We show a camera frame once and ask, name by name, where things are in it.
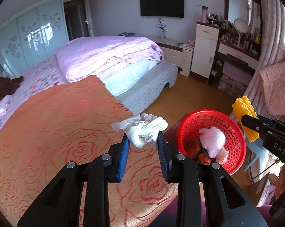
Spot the pink fleece garment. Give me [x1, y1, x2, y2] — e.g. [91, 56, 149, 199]
[259, 48, 285, 117]

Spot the pink patterned curtain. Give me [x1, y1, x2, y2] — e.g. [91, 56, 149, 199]
[242, 0, 285, 114]

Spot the light blue plastic stool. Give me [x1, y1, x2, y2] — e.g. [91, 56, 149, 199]
[230, 112, 266, 172]

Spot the round standing makeup mirror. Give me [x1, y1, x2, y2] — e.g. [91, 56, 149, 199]
[233, 18, 249, 48]

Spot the red plastic mesh basket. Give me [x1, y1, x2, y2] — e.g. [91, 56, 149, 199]
[177, 109, 247, 175]

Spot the wooden-framed vanity mirror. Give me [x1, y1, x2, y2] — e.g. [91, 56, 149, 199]
[224, 0, 263, 29]

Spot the tall white cabinet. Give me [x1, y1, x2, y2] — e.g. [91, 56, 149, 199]
[190, 22, 221, 79]

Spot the dark wooden door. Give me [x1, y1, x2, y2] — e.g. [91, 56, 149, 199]
[63, 0, 94, 40]

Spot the woven storage basket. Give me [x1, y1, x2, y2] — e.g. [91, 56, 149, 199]
[218, 74, 248, 98]

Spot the light blue pillow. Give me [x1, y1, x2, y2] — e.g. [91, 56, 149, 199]
[96, 59, 162, 97]

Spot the bed with grey skirt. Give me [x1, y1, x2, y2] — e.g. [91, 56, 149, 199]
[0, 36, 178, 142]

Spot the rose in glass vase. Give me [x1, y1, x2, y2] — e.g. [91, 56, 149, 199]
[158, 17, 167, 40]

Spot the pink floral bedsheet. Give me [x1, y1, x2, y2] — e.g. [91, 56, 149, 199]
[0, 57, 67, 140]

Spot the brown plush toy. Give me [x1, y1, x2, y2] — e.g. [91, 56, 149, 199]
[0, 73, 24, 108]

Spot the pink folded duvet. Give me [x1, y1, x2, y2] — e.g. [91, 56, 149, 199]
[54, 36, 165, 83]

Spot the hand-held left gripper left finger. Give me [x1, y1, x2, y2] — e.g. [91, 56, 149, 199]
[17, 132, 131, 227]

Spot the wall-mounted black television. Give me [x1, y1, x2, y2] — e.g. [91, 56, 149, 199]
[139, 0, 185, 18]

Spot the clear plastic bag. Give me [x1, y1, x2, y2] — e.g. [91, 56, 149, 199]
[199, 126, 227, 159]

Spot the pink thermos bottle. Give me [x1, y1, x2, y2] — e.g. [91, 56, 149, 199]
[197, 5, 209, 23]

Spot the white tissue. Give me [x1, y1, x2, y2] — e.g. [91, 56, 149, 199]
[111, 113, 168, 150]

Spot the low cream television cabinet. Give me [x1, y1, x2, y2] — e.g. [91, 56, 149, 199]
[133, 36, 194, 77]

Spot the person's right hand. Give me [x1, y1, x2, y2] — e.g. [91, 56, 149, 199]
[276, 165, 285, 198]

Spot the purple cushioned stool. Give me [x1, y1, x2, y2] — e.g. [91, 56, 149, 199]
[221, 61, 253, 86]

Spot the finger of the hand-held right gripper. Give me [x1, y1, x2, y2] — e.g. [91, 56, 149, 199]
[241, 115, 267, 138]
[258, 115, 285, 133]

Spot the vanity desk with drawer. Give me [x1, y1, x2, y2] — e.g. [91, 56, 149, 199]
[207, 39, 260, 86]

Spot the row of cosmetic bottles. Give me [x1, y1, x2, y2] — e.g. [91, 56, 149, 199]
[207, 13, 261, 55]

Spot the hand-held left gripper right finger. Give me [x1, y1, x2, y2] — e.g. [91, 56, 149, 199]
[157, 131, 268, 227]

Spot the glass floral wardrobe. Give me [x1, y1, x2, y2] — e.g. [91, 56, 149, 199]
[0, 0, 69, 78]

